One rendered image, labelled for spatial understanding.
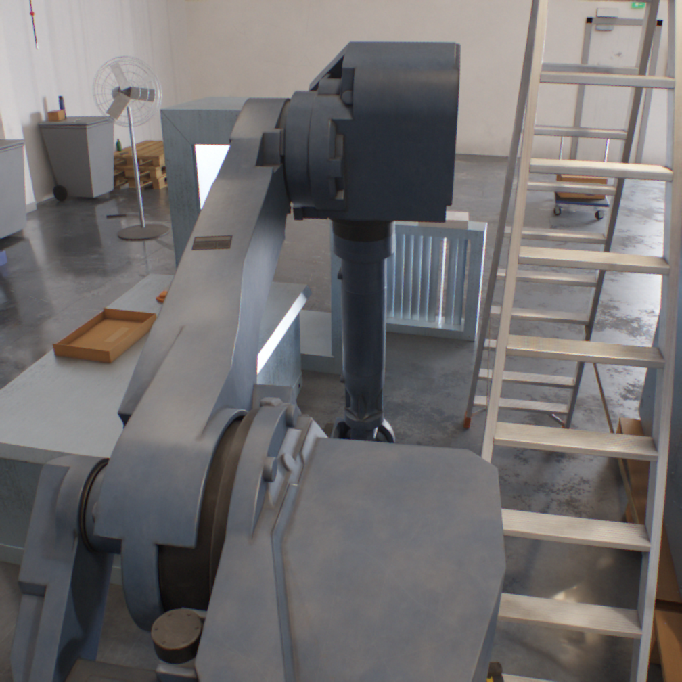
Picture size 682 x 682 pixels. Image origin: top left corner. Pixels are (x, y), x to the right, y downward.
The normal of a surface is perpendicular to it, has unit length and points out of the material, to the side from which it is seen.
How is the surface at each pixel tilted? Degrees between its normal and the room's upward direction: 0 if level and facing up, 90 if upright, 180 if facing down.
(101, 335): 0
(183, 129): 90
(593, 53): 90
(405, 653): 16
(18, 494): 90
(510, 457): 0
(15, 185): 96
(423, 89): 70
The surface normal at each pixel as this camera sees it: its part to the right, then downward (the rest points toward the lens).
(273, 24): -0.26, 0.43
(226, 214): -0.07, -0.63
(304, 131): -0.14, -0.03
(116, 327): 0.00, -0.90
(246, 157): -0.10, -0.42
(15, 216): 0.96, 0.21
